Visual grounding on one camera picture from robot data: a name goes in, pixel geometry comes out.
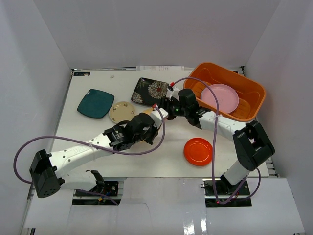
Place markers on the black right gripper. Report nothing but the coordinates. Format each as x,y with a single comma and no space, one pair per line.
167,103

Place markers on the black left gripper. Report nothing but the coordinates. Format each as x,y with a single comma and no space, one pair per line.
150,133

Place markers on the beige floral round plate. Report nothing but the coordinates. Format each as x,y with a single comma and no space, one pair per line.
121,111

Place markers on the black floral square plate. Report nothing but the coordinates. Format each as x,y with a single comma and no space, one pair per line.
149,92

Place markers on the pink round plate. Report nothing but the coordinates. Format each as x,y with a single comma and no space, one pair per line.
227,97

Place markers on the orange round plate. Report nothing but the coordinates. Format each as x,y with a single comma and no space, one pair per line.
198,152

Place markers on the teal square plate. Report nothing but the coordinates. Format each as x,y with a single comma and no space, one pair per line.
95,104

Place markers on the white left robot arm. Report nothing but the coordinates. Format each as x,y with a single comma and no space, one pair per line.
49,171

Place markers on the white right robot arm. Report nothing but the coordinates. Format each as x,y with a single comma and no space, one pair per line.
252,145

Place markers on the orange plastic bin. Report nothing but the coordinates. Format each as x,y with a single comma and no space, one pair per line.
251,94

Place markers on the black label sticker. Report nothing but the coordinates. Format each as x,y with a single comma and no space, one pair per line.
81,73

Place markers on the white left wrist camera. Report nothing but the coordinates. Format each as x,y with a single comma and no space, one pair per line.
159,116

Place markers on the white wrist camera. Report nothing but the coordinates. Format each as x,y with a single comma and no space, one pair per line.
159,116
171,90

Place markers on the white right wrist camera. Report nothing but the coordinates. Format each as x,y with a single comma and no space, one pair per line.
171,90

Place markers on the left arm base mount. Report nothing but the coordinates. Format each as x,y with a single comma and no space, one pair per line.
108,188

